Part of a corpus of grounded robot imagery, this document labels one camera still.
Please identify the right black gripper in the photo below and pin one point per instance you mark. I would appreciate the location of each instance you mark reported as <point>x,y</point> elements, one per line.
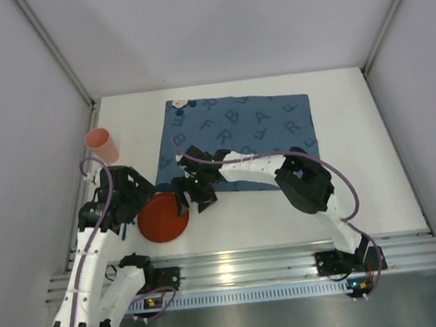
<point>193,194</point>

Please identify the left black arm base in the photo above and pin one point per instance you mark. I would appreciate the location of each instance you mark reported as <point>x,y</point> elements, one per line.
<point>163,277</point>

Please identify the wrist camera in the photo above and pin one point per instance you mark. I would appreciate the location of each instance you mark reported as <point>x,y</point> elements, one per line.
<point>93,177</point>
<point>184,164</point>

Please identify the blue letter-print placemat cloth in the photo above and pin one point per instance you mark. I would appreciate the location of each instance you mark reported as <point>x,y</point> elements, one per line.
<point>248,125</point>

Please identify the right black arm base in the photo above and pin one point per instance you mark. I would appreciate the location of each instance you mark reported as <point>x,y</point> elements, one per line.
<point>332,263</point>

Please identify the aluminium frame post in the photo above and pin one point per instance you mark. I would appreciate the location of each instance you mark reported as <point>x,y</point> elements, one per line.
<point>40,30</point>
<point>378,41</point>

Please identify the aluminium mounting rail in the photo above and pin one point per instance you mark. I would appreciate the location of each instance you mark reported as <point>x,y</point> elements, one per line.
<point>402,252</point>

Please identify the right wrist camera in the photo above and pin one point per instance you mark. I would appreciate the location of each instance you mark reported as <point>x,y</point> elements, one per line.
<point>184,164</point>

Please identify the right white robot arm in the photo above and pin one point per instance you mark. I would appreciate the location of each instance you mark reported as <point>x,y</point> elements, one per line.
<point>304,180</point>

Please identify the perforated cable tray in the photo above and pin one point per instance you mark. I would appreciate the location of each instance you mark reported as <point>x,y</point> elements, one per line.
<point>197,300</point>

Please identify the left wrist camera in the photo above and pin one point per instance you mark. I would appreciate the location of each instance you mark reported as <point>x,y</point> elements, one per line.
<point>93,177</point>

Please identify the blue plastic spoon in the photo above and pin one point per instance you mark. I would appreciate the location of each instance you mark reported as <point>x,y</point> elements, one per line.
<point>124,229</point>

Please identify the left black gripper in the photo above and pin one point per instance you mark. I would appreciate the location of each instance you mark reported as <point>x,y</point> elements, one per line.
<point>130,204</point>

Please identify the left aluminium frame post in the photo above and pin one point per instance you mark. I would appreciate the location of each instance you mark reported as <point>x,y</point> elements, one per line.
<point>40,30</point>

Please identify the right aluminium frame post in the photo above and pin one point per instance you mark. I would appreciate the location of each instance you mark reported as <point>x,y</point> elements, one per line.
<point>378,41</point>

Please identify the pink plastic cup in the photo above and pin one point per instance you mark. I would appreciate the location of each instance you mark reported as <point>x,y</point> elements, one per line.
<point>100,142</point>

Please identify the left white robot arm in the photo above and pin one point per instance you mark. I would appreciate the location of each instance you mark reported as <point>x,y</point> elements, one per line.
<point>86,302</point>

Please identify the red round plate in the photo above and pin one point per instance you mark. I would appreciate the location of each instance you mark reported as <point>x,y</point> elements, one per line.
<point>159,222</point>

